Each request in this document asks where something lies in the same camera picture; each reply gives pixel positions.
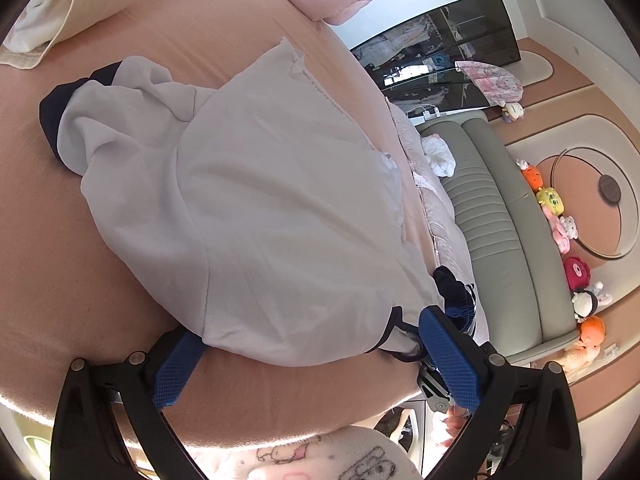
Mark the pink sheeted bed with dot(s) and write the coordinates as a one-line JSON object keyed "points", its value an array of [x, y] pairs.
{"points": [[75, 260]]}

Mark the pink plush doll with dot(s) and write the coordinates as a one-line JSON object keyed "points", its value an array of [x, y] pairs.
{"points": [[577, 357]]}

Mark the navy shorts with white stripes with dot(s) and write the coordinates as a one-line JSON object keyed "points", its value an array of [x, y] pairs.
{"points": [[450, 290]]}

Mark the cream folded garment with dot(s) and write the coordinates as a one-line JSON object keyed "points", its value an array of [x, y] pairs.
{"points": [[95, 10]]}

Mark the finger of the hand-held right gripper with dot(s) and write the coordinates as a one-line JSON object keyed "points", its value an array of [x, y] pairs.
{"points": [[432, 390]]}

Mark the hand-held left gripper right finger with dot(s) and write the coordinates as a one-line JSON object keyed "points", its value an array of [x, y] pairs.
{"points": [[450, 355]]}

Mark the orange round plush toy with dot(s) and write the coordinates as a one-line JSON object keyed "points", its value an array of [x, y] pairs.
{"points": [[593, 330]]}

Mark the red plush toy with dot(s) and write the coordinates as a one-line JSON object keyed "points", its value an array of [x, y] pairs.
{"points": [[576, 272]]}

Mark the small cream plush toy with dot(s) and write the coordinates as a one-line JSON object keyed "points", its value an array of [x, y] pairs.
{"points": [[513, 112]]}

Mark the white and black wardrobe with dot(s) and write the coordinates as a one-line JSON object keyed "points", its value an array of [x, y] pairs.
{"points": [[450, 45]]}

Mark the printed fleece pyjamas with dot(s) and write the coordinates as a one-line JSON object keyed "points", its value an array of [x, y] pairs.
{"points": [[325, 455]]}

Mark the person's right hand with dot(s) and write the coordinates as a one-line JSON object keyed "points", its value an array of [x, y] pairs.
{"points": [[455, 425]]}

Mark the grey padded headboard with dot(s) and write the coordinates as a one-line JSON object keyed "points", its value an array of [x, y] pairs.
{"points": [[500, 240]]}

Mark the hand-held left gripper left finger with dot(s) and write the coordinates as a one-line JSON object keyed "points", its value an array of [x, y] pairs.
{"points": [[175, 375]]}

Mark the yellow plush toy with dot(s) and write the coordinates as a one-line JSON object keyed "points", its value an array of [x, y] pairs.
{"points": [[550, 201]]}

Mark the pink and white plush toy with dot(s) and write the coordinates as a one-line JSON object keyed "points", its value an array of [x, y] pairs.
{"points": [[562, 232]]}

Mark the white and black plush toy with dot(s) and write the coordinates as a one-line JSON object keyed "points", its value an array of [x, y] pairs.
{"points": [[585, 302]]}

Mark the round wall decoration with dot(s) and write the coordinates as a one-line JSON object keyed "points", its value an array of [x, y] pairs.
{"points": [[610, 187]]}

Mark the white jacket with navy trim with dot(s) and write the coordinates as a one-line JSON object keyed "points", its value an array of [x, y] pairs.
{"points": [[275, 210]]}

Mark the pink checked pillow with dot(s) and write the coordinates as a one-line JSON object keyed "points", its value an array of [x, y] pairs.
{"points": [[402, 130], [450, 240]]}

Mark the pink printed cloth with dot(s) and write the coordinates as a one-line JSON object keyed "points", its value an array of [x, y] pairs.
{"points": [[490, 82]]}

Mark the orange carrot plush toy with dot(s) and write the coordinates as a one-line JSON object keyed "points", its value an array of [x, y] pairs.
{"points": [[531, 177]]}

